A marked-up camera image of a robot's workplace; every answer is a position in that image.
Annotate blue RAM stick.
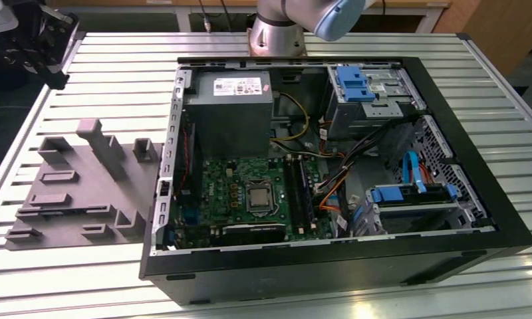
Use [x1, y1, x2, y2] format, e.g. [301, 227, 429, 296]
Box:
[34, 205, 109, 217]

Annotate black RAM slot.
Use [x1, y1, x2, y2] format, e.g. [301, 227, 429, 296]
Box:
[291, 156, 313, 232]
[282, 156, 302, 234]
[287, 156, 307, 233]
[297, 156, 318, 230]

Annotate grey parts rack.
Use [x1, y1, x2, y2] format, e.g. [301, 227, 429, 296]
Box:
[3, 118, 167, 252]

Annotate grey power supply unit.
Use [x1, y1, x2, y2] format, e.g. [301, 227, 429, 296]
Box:
[181, 71, 275, 160]

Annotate green motherboard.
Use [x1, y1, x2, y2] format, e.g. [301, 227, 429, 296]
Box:
[167, 155, 337, 249]

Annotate blue board connector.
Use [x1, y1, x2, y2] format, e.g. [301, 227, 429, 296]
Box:
[183, 206, 201, 227]

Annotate CPU socket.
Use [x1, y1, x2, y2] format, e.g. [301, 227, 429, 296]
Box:
[242, 178, 278, 219]

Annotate silver CPU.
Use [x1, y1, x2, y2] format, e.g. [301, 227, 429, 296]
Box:
[247, 189, 270, 209]

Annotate metal socket cover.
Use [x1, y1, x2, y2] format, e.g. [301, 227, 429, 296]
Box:
[243, 181, 275, 217]

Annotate blue drive latch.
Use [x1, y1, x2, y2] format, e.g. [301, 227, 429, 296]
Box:
[334, 66, 377, 104]

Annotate metal locking lever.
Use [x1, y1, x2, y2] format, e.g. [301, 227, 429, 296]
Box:
[267, 185, 279, 217]

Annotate black graphics card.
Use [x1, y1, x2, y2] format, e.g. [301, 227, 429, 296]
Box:
[211, 223, 287, 247]

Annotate metal drive cage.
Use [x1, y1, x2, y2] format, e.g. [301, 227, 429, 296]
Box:
[326, 64, 428, 140]

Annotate black open PC case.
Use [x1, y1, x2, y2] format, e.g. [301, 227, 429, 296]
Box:
[137, 55, 532, 305]

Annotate hard disk in blue carrier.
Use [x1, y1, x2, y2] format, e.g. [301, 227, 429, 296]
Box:
[366, 185, 458, 204]

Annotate metal disk bay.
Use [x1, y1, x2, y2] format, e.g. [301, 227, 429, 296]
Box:
[364, 184, 473, 235]

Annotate wooden cabinet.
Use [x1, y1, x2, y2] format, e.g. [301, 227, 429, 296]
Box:
[432, 0, 532, 79]

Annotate black hanging cable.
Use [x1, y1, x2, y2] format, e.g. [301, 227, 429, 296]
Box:
[197, 0, 213, 33]

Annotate yellow wire bundle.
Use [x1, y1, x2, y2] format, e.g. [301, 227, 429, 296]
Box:
[267, 92, 310, 147]

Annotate black white wire bundle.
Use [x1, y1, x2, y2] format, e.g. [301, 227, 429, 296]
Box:
[269, 138, 337, 160]

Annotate black cable bundle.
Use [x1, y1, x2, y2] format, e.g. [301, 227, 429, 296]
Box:
[316, 114, 420, 200]

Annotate orange red power wires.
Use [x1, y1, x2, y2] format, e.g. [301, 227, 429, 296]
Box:
[316, 165, 350, 213]

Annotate blue plastic bracket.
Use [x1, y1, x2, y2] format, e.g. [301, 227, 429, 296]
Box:
[350, 201, 369, 231]

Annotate blue flat wire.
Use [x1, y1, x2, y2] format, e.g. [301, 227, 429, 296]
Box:
[404, 150, 430, 194]

